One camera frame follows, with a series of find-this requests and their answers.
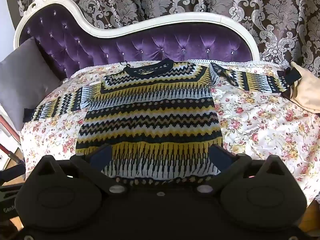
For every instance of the red pole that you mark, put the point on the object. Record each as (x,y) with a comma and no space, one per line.
(8,128)

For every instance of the yellow navy white patterned sweater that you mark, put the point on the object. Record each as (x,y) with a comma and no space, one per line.
(150,115)

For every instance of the grey cushion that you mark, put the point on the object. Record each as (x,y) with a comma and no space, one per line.
(22,80)

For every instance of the purple tufted sofa white frame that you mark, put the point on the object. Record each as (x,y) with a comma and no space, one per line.
(150,45)

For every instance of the floral bed sheet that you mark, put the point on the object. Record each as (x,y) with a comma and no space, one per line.
(262,122)

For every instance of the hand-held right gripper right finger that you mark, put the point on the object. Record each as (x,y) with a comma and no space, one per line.
(219,155)

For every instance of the beige cloth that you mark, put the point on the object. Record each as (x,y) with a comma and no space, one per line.
(308,91)

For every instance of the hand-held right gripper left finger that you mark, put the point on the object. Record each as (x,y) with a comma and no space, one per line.
(101,155)

